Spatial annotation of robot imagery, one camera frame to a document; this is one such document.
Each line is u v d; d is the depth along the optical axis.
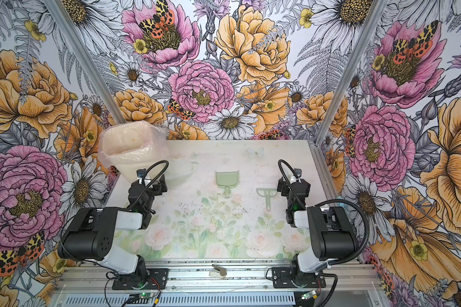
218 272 0.75
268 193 1.00
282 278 0.74
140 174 0.78
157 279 0.74
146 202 0.76
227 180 1.05
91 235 0.46
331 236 0.46
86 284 0.75
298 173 0.80
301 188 0.79
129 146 1.01
